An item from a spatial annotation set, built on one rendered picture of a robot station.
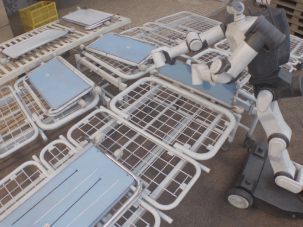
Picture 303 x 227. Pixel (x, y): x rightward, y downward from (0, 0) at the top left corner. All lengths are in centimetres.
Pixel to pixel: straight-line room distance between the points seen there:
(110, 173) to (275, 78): 103
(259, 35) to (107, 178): 102
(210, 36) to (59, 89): 123
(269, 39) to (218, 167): 128
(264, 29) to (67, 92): 144
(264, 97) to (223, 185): 88
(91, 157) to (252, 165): 121
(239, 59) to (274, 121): 55
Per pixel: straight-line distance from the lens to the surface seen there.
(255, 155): 196
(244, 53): 106
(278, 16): 126
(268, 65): 126
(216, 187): 191
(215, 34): 144
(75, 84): 190
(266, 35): 105
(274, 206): 181
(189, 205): 179
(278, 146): 153
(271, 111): 140
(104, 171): 128
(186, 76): 186
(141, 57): 221
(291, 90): 132
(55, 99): 185
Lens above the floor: 162
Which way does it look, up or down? 43 degrees down
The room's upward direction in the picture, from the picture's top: straight up
